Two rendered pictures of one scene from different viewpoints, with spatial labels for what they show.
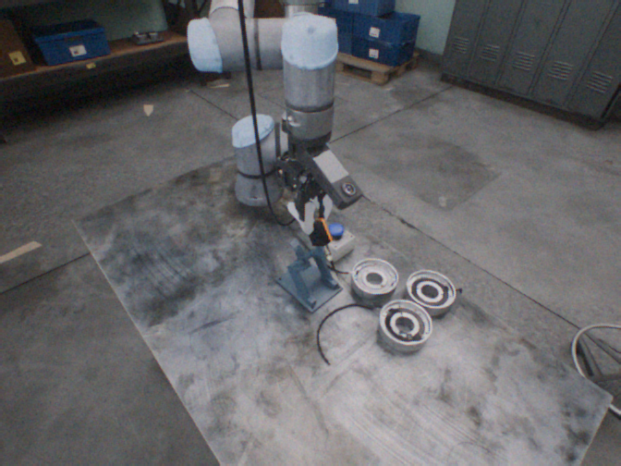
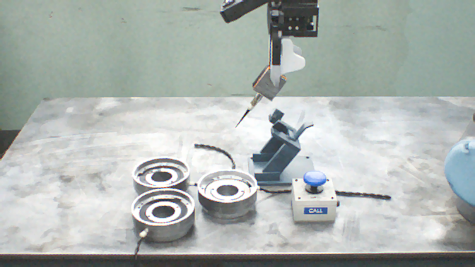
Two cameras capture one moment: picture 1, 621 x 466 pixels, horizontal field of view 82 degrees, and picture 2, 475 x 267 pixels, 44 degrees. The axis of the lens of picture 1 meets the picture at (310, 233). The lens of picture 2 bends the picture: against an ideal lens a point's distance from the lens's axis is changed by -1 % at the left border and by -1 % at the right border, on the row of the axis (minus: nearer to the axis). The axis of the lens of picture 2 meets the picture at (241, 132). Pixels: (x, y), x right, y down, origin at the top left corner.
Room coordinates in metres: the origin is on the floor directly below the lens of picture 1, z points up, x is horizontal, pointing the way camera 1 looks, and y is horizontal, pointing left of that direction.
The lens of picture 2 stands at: (1.13, -0.79, 1.41)
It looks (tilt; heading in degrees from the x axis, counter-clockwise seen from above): 28 degrees down; 131
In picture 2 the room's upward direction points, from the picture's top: straight up
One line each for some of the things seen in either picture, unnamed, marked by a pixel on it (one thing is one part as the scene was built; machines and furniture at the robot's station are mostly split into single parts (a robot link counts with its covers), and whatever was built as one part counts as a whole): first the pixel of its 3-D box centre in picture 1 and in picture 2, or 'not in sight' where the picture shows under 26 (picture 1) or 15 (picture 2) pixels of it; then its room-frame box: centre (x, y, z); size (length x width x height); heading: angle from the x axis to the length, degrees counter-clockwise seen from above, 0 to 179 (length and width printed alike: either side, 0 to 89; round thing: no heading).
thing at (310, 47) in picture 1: (309, 63); not in sight; (0.54, 0.00, 1.30); 0.09 x 0.08 x 0.11; 4
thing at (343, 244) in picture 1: (334, 240); (316, 198); (0.67, -0.06, 0.82); 0.08 x 0.07 x 0.05; 42
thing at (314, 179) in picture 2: (335, 234); (314, 186); (0.66, -0.06, 0.85); 0.04 x 0.04 x 0.05
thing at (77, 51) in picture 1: (70, 42); not in sight; (3.39, 2.07, 0.56); 0.52 x 0.38 x 0.22; 129
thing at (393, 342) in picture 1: (404, 326); (161, 180); (0.41, -0.19, 0.82); 0.10 x 0.10 x 0.04
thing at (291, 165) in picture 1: (306, 159); (290, 1); (0.54, 0.01, 1.14); 0.09 x 0.08 x 0.12; 43
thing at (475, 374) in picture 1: (284, 291); (295, 162); (0.53, 0.06, 0.79); 1.20 x 0.60 x 0.02; 42
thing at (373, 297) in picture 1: (373, 280); (227, 194); (0.53, -0.15, 0.82); 0.10 x 0.10 x 0.04
